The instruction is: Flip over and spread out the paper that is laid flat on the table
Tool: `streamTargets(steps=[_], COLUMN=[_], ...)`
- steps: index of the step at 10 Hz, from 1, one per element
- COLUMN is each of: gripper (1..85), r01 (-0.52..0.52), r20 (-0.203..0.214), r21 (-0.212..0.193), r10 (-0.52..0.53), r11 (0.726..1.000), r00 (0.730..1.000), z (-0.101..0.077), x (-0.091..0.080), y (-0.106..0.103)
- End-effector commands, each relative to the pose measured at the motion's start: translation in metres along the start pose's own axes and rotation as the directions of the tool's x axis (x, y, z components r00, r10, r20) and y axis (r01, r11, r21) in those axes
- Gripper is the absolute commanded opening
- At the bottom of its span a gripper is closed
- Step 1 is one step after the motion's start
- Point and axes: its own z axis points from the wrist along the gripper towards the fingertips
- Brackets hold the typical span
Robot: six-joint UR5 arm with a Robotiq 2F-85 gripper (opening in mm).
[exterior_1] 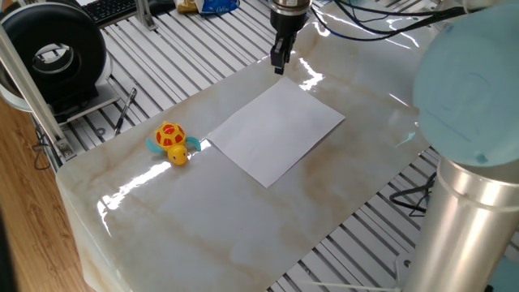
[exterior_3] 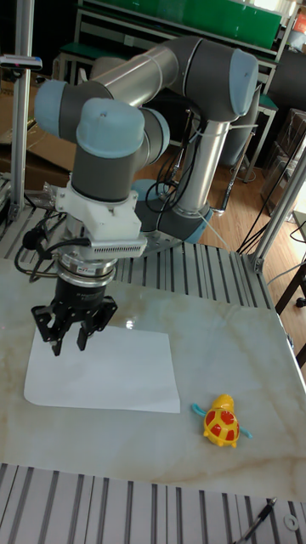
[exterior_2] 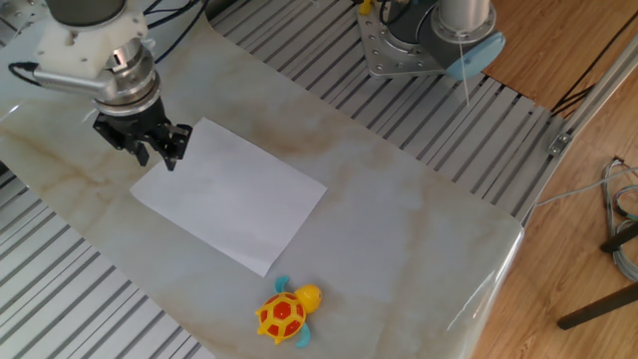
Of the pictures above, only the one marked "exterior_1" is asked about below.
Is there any white paper sheet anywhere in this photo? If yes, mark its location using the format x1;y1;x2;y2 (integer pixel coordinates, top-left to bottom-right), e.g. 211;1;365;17
205;75;346;190

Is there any aluminium frame bar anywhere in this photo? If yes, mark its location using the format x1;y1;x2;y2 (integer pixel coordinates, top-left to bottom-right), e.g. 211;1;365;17
0;22;78;162

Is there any black pen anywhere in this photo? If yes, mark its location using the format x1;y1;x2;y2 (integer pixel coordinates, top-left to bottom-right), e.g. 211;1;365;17
113;87;138;137

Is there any marble pattern table mat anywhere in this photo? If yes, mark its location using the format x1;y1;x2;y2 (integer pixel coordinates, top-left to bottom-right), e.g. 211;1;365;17
55;0;451;292

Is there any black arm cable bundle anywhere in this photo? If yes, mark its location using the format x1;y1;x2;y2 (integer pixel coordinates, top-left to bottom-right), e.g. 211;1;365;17
311;0;467;41

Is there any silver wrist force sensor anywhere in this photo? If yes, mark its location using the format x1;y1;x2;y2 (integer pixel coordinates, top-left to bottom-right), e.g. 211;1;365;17
269;0;314;17

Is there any short aluminium post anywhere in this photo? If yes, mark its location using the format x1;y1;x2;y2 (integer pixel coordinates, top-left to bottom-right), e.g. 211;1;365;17
135;0;158;32

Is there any yellow toy turtle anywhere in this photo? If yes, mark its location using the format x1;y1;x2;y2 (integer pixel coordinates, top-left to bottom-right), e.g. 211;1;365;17
144;120;203;166

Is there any black round fan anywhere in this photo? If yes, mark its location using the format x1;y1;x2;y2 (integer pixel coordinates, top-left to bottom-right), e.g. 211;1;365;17
0;2;121;125

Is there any yellow snack bag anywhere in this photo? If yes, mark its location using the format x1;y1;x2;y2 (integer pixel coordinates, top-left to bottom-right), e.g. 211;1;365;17
174;0;199;13

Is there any blue snack bag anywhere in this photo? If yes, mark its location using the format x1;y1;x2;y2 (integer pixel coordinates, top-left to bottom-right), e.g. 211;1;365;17
194;0;241;16

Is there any black keyboard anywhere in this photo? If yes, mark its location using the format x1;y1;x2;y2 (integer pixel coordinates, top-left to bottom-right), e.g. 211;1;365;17
80;0;139;24

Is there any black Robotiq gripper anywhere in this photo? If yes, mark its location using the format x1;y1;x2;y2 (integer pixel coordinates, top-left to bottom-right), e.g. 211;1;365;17
270;12;311;76

